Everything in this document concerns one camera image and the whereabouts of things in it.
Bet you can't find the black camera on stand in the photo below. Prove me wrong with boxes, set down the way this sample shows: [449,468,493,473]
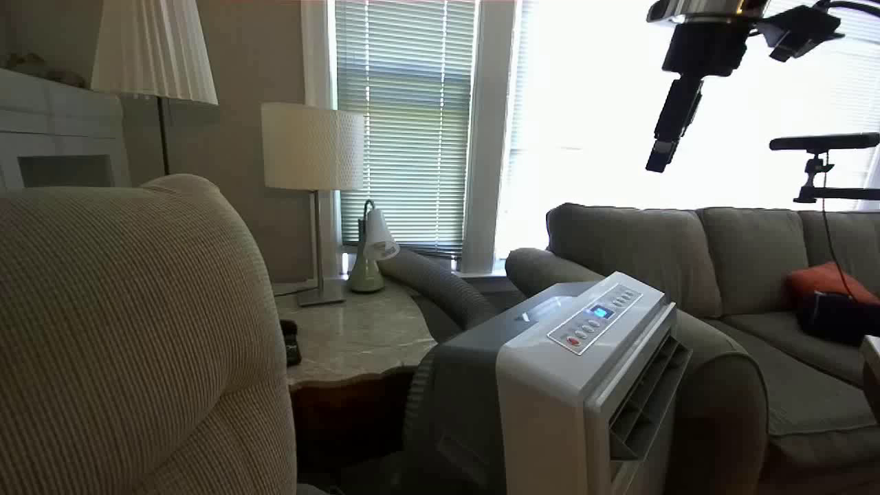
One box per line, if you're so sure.
[770,132,880,202]

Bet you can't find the grey armchair behind conditioner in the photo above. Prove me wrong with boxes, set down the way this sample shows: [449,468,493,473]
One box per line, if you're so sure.
[383,253,768,495]

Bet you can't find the beige corduroy armchair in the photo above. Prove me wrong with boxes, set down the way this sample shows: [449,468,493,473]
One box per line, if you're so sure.
[0,175,297,495]

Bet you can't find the white drum table lamp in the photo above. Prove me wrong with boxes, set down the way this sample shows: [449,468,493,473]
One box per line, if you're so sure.
[262,102,363,307]

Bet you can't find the white window blinds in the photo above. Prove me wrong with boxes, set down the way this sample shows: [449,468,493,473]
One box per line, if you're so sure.
[337,0,480,244]

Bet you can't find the white portable air conditioner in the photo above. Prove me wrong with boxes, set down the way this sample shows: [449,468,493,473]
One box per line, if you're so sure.
[398,273,691,495]

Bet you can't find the white fireplace mantel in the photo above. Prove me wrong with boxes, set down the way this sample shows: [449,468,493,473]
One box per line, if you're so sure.
[0,69,129,190]

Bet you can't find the marble top side table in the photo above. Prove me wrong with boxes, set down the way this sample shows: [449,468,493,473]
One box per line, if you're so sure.
[277,286,434,477]

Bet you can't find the orange cushion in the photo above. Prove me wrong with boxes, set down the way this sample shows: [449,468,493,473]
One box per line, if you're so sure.
[785,260,880,306]

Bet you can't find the dark cushion on sofa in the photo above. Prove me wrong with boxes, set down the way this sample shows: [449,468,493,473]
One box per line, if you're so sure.
[799,292,880,345]

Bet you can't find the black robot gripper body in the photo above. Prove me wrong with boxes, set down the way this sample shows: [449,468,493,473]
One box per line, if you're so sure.
[662,21,750,76]

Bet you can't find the grey fabric sofa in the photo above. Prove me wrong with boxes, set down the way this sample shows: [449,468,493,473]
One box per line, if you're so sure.
[507,202,880,468]

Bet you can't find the small dark object on table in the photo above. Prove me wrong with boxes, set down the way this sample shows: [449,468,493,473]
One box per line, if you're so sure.
[280,319,302,365]

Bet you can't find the white pleated floor lamp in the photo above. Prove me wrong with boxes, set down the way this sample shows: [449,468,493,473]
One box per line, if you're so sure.
[92,0,218,171]

